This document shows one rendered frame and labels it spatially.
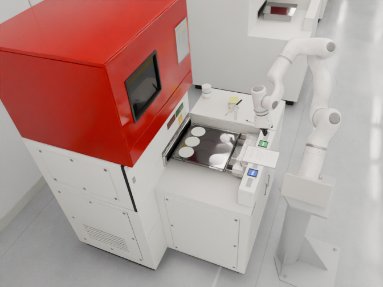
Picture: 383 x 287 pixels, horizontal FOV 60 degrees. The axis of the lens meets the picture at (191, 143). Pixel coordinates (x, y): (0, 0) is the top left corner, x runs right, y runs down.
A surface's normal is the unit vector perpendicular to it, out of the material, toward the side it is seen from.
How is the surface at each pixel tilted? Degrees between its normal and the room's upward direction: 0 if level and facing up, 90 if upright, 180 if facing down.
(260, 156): 0
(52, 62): 90
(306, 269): 0
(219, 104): 0
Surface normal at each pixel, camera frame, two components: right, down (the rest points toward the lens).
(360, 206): -0.07, -0.72
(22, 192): 0.92, 0.22
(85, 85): -0.38, 0.65
